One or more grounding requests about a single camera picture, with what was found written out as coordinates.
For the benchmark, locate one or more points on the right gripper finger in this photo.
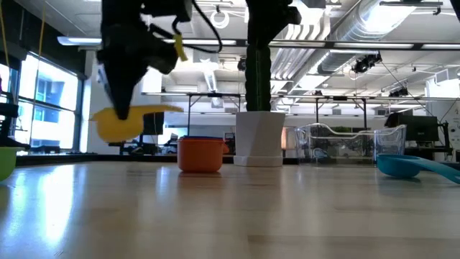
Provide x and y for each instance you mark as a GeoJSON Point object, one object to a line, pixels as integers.
{"type": "Point", "coordinates": [258, 35]}

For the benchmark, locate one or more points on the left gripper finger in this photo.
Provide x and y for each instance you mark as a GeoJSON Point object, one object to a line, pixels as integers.
{"type": "Point", "coordinates": [124, 82]}

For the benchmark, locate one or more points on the yellow measuring cup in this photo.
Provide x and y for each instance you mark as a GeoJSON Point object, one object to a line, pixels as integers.
{"type": "Point", "coordinates": [115, 131]}

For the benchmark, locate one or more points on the blue measuring cup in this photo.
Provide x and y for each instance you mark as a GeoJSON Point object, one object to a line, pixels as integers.
{"type": "Point", "coordinates": [201, 137]}

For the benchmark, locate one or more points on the orange-red measuring cup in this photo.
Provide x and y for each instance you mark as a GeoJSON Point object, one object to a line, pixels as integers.
{"type": "Point", "coordinates": [199, 156]}

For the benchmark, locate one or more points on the green measuring cup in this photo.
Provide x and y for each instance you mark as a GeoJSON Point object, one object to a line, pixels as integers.
{"type": "Point", "coordinates": [6, 163]}

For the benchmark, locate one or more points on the teal measuring cup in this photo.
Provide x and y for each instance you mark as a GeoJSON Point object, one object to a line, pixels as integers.
{"type": "Point", "coordinates": [397, 166]}

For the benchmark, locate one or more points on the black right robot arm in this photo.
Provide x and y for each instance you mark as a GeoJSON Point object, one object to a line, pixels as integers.
{"type": "Point", "coordinates": [457, 5]}

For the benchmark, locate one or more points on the clear plastic basket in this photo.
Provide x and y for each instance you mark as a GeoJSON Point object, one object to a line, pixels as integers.
{"type": "Point", "coordinates": [341, 147]}

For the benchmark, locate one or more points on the green cactus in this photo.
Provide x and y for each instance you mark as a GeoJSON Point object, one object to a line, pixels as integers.
{"type": "Point", "coordinates": [258, 79]}

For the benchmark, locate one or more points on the long ceiling light strip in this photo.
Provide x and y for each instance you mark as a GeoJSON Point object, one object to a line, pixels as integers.
{"type": "Point", "coordinates": [79, 40]}

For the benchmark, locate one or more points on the small black background monitor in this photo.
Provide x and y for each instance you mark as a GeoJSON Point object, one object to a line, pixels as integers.
{"type": "Point", "coordinates": [154, 124]}

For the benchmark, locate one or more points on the large window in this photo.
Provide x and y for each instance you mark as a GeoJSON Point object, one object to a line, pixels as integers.
{"type": "Point", "coordinates": [46, 93]}

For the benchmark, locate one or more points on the white hexagonal plant pot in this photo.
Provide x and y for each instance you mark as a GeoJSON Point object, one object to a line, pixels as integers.
{"type": "Point", "coordinates": [258, 136]}

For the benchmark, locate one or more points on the black hanging ceiling device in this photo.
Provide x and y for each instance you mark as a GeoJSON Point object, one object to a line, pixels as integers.
{"type": "Point", "coordinates": [366, 63]}

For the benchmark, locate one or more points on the black computer monitor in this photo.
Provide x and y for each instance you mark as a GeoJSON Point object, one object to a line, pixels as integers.
{"type": "Point", "coordinates": [413, 127]}

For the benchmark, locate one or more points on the black round ceiling camera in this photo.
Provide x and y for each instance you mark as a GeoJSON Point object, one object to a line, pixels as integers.
{"type": "Point", "coordinates": [241, 64]}

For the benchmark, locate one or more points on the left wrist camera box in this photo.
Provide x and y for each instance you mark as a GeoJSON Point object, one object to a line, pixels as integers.
{"type": "Point", "coordinates": [167, 9]}

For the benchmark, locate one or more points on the black background table frame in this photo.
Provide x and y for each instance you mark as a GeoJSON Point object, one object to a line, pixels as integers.
{"type": "Point", "coordinates": [341, 98]}
{"type": "Point", "coordinates": [215, 95]}

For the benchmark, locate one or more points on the silver ventilation duct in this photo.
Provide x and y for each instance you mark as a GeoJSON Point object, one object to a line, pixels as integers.
{"type": "Point", "coordinates": [359, 25]}

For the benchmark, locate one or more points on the black aluminium table frame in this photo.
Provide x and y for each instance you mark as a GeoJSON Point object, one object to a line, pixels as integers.
{"type": "Point", "coordinates": [289, 160]}

